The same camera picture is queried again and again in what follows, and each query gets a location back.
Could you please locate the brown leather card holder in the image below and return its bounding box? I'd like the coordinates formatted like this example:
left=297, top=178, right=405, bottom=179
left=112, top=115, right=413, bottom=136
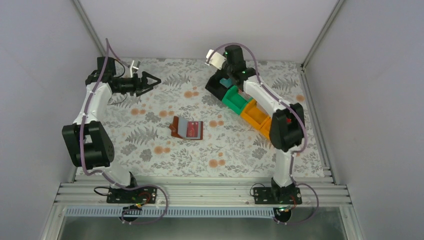
left=168, top=116, right=199, bottom=141

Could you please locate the red credit card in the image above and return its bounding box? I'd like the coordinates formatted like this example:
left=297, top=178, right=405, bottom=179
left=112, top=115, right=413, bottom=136
left=186, top=121, right=203, bottom=140

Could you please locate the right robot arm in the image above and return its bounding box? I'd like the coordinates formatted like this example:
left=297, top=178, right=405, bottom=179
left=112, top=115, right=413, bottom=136
left=222, top=43, right=306, bottom=204

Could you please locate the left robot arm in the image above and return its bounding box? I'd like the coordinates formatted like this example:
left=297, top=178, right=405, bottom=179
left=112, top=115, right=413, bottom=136
left=61, top=56, right=162, bottom=203

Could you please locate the teal item in black bin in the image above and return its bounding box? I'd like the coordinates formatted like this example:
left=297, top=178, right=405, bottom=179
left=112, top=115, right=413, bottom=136
left=219, top=78, right=233, bottom=89

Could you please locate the black storage bin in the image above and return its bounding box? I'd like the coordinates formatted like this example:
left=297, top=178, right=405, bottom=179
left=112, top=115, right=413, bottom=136
left=205, top=70, right=230, bottom=101

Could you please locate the green storage bin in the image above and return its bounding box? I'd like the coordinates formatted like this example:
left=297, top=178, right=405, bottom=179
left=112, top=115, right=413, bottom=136
left=221, top=85, right=253, bottom=115

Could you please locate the orange storage bin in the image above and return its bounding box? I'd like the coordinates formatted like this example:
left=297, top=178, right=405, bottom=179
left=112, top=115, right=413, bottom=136
left=240, top=99, right=272, bottom=140

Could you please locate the floral table mat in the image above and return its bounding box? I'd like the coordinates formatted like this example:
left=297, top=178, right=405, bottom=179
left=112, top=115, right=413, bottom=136
left=89, top=57, right=327, bottom=179

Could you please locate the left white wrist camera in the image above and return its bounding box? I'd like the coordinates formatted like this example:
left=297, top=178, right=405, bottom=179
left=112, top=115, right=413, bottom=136
left=128, top=60, right=140, bottom=78

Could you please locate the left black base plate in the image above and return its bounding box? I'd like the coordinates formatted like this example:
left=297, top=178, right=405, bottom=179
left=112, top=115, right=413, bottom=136
left=106, top=186, right=158, bottom=204

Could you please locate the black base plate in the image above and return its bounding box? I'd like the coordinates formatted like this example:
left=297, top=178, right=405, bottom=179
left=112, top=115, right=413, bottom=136
left=106, top=186, right=158, bottom=204
left=253, top=187, right=303, bottom=205

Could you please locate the aluminium rail frame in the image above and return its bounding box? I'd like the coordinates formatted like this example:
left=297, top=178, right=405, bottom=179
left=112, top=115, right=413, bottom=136
left=54, top=177, right=352, bottom=219

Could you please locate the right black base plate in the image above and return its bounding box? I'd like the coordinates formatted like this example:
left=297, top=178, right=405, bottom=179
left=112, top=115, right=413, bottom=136
left=253, top=187, right=303, bottom=205

